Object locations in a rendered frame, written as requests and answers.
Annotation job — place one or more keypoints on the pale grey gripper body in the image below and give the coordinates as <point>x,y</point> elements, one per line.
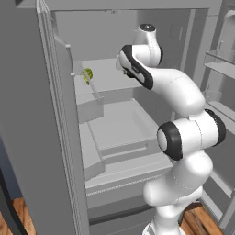
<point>120,63</point>

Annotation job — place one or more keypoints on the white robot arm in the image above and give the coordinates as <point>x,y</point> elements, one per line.
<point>183,91</point>

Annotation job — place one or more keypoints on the grey fridge shelf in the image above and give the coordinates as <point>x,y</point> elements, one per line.
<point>107,76</point>
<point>122,125</point>

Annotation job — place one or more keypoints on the grey fridge body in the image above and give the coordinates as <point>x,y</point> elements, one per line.
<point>101,33</point>

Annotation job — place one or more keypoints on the grey fridge door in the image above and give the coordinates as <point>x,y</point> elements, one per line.
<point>27,107</point>
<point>225,91</point>

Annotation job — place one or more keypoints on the green round vegetable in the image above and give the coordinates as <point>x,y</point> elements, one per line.
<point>88,74</point>

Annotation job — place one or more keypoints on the grey door bin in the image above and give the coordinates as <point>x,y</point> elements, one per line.
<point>91,156</point>
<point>89,107</point>

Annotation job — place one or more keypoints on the clear door shelf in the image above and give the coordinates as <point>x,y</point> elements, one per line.
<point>218,62</point>

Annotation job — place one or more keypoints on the grey freezer drawer front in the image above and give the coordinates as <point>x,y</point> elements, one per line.
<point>119,211</point>

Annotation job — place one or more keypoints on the dark grey curved object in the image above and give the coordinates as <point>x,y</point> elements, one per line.
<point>10,208</point>

